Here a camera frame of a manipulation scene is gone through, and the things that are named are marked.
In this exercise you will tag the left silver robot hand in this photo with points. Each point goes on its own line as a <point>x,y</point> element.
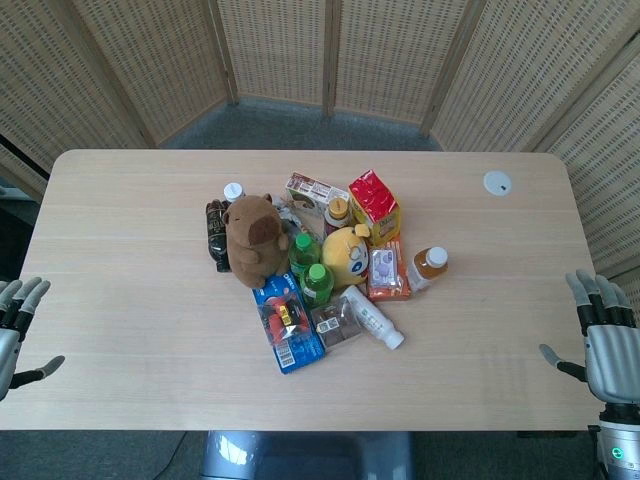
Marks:
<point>6,345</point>

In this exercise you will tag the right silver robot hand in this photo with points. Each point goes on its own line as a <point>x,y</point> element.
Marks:
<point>607,350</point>

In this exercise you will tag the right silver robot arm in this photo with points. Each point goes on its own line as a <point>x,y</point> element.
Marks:
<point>620,445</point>

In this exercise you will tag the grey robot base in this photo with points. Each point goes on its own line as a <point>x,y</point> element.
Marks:
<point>307,455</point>

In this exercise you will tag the dark cola bottle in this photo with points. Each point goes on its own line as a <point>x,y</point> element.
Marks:
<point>216,235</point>

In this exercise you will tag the dark brown snack packet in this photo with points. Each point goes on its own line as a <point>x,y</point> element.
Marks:
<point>336,322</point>

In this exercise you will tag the amber tea bottle white cap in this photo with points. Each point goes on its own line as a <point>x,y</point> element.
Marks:
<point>427,267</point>

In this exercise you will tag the orange wet wipes pack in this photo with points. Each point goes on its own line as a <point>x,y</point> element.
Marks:
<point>387,272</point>

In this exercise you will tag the white plastic bottle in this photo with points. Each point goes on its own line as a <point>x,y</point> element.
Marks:
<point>372,320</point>

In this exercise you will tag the brown capybara plush toy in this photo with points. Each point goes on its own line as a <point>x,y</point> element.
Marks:
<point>251,239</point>

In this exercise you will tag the red yellow snack bag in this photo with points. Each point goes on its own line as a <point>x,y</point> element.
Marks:
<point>374,202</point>

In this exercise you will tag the yellow round plush toy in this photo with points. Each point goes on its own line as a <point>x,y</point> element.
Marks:
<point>346,258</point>

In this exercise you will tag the blue Oreo cookie package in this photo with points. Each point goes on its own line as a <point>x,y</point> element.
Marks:
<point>289,325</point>

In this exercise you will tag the green soda bottle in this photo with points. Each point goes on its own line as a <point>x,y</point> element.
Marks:
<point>303,252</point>
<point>316,285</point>

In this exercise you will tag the brown jar yellow lid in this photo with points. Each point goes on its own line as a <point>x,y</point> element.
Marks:
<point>336,215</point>

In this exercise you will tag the crinkled silver snack wrapper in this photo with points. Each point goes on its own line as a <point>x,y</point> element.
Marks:
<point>294,217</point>

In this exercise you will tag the white brown printed box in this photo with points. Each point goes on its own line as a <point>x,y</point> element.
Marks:
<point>312,191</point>

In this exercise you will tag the woven bamboo folding screen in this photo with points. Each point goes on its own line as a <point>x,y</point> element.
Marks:
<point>320,65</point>

